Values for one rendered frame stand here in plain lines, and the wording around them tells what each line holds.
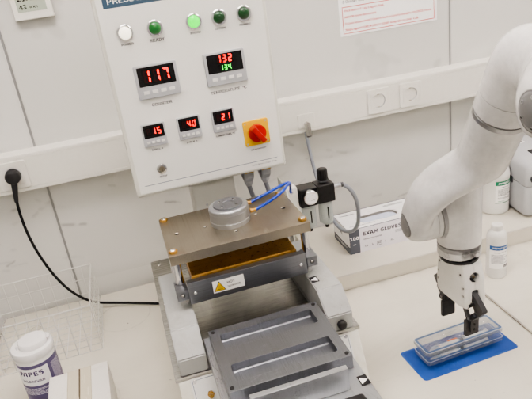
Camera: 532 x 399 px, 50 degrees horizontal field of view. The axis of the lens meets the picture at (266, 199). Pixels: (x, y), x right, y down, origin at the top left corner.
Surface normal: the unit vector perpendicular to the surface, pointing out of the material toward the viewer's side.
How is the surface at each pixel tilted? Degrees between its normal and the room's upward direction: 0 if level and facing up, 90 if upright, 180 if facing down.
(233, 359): 0
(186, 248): 0
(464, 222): 91
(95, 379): 2
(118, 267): 90
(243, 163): 90
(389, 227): 87
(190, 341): 41
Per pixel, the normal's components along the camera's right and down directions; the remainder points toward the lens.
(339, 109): 0.26, 0.35
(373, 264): -0.14, -0.91
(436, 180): -0.68, -0.28
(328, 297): 0.07, -0.47
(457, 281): -0.89, 0.28
